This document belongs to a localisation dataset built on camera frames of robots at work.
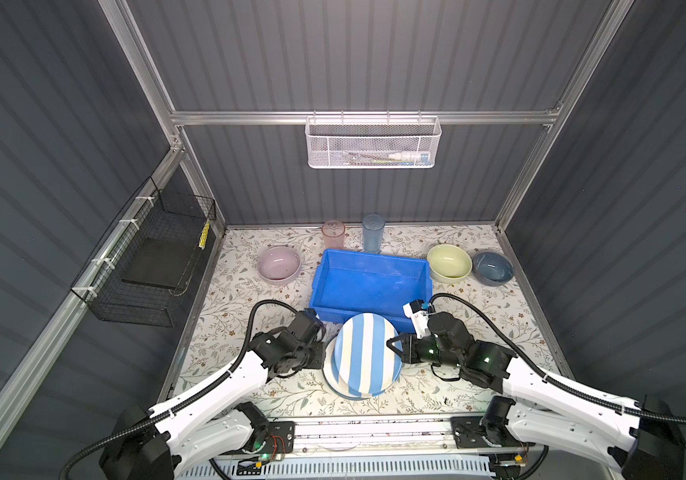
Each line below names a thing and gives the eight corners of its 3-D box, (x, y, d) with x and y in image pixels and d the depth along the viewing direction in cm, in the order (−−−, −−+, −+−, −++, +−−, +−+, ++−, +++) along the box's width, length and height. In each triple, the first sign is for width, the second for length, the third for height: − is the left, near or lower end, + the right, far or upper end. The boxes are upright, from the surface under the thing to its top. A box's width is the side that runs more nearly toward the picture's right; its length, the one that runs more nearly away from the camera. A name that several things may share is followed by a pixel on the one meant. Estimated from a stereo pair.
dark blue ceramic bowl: (473, 288, 104) (480, 277, 99) (465, 262, 112) (471, 250, 106) (510, 288, 104) (518, 277, 99) (499, 262, 112) (506, 250, 106)
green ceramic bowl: (429, 287, 104) (433, 276, 99) (423, 255, 113) (426, 244, 108) (471, 287, 104) (477, 276, 99) (461, 255, 113) (466, 244, 108)
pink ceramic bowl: (257, 291, 104) (252, 280, 98) (266, 254, 114) (262, 243, 109) (297, 291, 104) (295, 280, 98) (302, 254, 114) (300, 243, 109)
